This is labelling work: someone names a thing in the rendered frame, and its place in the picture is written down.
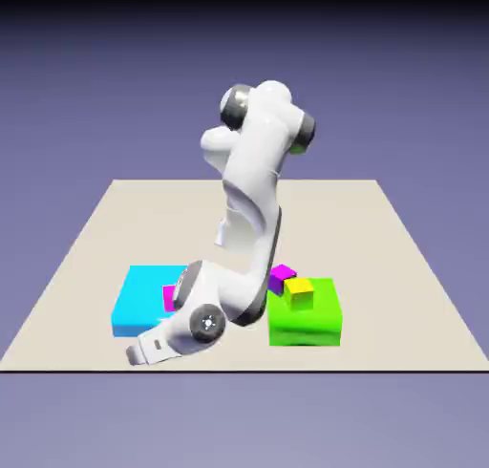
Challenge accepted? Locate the small magenta cube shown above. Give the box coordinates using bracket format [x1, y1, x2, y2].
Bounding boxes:
[162, 284, 178, 313]

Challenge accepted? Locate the large cyan box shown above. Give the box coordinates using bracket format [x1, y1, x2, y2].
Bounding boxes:
[111, 265, 189, 338]

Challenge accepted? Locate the small purple cube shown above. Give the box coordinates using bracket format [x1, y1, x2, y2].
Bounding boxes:
[266, 264, 298, 297]

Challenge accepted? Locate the large green box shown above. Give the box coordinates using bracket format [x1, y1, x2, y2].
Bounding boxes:
[266, 277, 342, 348]

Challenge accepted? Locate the small yellow cube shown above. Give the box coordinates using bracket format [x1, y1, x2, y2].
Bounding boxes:
[283, 277, 315, 311]

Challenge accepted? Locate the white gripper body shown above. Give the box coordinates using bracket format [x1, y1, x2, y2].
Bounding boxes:
[136, 323, 185, 365]

